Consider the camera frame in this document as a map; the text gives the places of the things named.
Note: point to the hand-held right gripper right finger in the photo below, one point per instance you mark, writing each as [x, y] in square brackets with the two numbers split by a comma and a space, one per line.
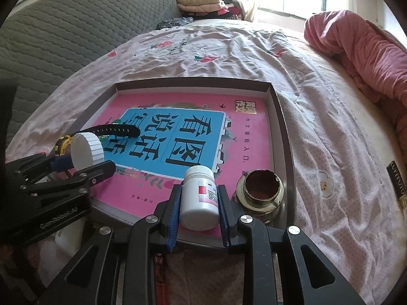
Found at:
[224, 220]

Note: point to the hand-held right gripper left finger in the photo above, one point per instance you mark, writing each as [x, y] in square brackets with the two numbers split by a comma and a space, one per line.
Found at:
[173, 220]

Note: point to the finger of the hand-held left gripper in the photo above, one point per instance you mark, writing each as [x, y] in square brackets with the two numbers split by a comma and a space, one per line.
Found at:
[95, 170]
[60, 163]

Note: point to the white pill bottle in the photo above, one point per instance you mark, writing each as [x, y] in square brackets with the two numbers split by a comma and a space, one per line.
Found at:
[198, 203]

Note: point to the red lighter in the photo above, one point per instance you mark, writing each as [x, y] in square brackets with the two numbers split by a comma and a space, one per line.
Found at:
[159, 259]

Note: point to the yellow and black watch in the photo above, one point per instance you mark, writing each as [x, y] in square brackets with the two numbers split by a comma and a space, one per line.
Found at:
[111, 131]

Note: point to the glass jar with gold rim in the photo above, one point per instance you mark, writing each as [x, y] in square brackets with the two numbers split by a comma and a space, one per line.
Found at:
[259, 193]

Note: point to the grey cardboard box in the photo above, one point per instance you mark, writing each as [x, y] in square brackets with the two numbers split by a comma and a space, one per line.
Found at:
[279, 127]

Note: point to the pink and blue book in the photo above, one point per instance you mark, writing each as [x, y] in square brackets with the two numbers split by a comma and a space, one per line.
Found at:
[248, 139]

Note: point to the grey quilted headboard cover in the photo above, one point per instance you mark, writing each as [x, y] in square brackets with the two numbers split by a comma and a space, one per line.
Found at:
[63, 38]

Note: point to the dark patterned cloth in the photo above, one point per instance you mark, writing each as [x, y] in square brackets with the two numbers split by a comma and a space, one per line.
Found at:
[173, 23]

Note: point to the strawberry printed bedsheet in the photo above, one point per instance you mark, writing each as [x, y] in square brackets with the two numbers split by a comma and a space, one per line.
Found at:
[222, 54]

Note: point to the cream folded blankets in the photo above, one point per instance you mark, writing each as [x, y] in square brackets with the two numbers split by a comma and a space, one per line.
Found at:
[197, 4]

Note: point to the pink quilt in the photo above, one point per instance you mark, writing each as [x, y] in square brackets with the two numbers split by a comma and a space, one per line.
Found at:
[356, 44]

